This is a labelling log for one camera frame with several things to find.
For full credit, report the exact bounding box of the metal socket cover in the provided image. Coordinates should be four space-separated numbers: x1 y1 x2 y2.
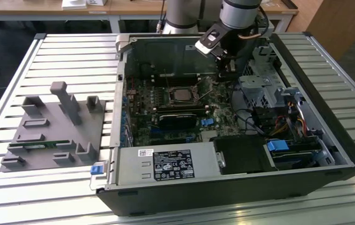
195 76 217 99

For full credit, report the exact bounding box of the silver square CPU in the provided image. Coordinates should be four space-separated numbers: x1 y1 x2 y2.
171 88 196 101

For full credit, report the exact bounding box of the black RAM slot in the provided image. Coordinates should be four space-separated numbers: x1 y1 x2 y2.
151 74 199 82
157 105 205 111
164 81 200 87
157 109 205 115

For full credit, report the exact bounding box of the CPU socket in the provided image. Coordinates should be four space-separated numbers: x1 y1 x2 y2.
164 86 201 105

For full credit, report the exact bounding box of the silver disk bay cage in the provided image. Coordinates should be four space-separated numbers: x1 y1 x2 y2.
237 45 305 111

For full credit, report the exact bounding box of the green motherboard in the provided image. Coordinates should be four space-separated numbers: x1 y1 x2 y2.
123 75 247 147

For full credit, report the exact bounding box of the wooden cabinet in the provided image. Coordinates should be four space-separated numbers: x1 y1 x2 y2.
285 0 355 60

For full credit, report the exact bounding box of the black graphics card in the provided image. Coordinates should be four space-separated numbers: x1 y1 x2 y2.
157 113 199 130

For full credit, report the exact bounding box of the small silver heat sink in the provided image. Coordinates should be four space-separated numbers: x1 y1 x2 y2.
200 130 217 143

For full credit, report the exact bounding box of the black hard disk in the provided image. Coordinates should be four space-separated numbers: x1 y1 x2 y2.
271 150 320 168

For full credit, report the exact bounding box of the white box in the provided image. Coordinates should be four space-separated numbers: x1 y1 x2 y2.
61 0 88 10

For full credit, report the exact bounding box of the silver power supply unit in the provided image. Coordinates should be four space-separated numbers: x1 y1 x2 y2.
115 143 225 186

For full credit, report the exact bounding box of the wooden desk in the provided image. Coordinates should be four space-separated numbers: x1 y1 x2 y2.
0 0 300 33

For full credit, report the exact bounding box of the black PC case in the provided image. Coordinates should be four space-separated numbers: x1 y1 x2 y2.
95 31 355 218

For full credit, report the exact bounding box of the grey parts rack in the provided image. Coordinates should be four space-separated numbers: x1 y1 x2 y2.
0 81 108 173

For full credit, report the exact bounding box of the green RAM stick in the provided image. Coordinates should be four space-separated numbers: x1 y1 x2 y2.
22 140 72 150

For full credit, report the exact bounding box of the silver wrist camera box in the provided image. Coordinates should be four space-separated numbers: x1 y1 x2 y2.
195 23 228 56

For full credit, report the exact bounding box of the black curved cable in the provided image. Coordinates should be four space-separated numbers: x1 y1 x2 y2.
233 109 268 136

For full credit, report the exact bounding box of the yellow and red wire bundle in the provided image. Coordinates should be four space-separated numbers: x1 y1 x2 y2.
271 117 308 139

